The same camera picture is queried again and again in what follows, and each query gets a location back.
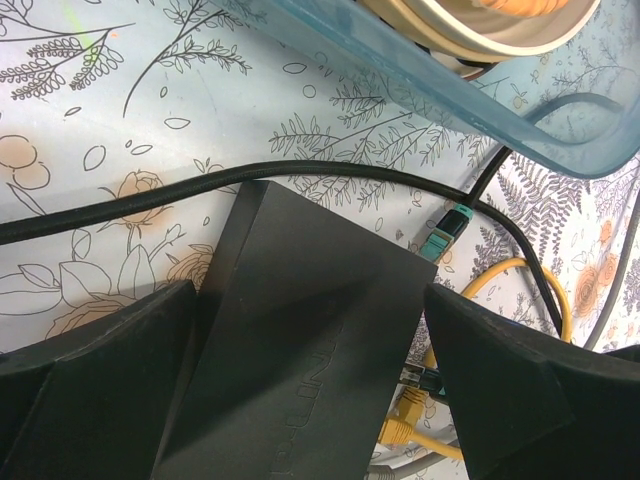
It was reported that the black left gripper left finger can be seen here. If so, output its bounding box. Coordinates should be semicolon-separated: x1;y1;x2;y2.
1;281;197;479

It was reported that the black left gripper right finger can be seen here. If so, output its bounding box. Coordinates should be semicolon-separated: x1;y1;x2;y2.
424;285;639;479

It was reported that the yellow ethernet cable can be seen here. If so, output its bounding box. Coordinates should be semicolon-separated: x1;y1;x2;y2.
377;257;574;459

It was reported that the grey ethernet cable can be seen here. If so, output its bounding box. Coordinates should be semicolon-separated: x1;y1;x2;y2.
367;199;640;480

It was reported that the black ethernet cable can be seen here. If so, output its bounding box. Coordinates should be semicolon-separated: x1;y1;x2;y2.
402;92;624;401
0;160;566;341

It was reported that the black network switch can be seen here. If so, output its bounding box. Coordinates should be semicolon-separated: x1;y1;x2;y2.
156;181;437;479

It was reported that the teal plastic container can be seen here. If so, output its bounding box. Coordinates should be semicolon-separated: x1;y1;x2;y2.
224;1;639;178

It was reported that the striped cream bowl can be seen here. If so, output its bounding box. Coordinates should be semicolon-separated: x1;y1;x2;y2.
359;1;600;68

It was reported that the orange woven coaster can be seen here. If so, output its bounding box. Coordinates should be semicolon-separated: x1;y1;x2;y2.
474;0;568;18

